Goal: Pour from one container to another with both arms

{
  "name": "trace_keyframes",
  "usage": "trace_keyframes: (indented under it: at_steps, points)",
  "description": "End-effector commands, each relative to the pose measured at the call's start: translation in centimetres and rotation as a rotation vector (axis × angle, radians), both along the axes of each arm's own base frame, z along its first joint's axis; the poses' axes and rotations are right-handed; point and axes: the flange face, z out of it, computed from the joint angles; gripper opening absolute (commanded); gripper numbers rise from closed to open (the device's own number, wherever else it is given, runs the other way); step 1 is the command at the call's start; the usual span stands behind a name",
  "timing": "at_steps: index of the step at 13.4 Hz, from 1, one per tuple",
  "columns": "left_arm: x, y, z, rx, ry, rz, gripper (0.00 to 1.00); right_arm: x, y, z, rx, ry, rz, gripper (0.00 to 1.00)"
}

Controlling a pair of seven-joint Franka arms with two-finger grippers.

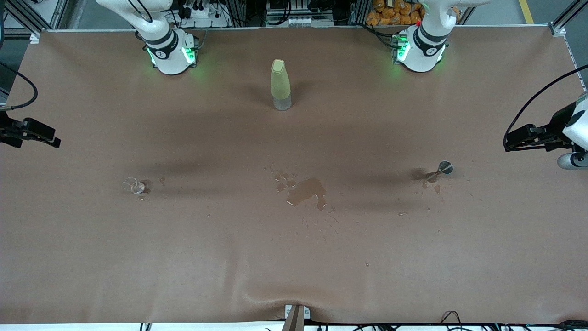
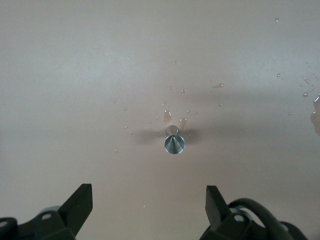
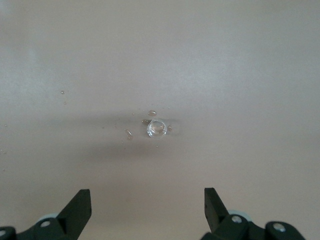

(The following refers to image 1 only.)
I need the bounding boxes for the clear glass measuring beaker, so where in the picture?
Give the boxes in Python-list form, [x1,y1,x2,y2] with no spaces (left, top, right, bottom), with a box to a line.
[123,177,147,195]

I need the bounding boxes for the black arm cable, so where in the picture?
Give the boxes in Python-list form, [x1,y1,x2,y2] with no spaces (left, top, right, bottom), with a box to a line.
[0,62,38,111]
[503,64,588,148]

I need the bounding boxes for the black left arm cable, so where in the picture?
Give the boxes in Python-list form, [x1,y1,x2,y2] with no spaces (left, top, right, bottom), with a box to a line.
[503,64,588,148]

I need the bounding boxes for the stainless steel jigger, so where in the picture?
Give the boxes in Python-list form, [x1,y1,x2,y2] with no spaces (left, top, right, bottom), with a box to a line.
[425,160,454,183]

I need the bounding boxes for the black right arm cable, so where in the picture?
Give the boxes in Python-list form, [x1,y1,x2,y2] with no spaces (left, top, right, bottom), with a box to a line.
[0,62,38,111]

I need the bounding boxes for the orange round items pile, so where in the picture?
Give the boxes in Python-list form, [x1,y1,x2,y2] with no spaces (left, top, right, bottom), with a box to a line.
[366,0,461,26]

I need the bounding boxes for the white power strip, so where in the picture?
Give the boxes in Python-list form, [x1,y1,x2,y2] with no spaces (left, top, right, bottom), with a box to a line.
[177,2,232,28]

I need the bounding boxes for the black looped cable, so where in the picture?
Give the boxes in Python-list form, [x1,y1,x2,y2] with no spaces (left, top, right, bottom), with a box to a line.
[440,311,463,331]

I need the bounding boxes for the yellow-green shaker bottle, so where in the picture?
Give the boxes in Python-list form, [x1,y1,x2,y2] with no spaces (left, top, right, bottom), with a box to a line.
[270,59,293,112]

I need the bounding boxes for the brown table mat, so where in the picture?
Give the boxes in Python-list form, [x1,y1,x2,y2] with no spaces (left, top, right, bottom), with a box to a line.
[0,25,588,325]

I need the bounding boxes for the large spilled liquid puddle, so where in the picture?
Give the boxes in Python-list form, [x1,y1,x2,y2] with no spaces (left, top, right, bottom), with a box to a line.
[274,170,328,211]

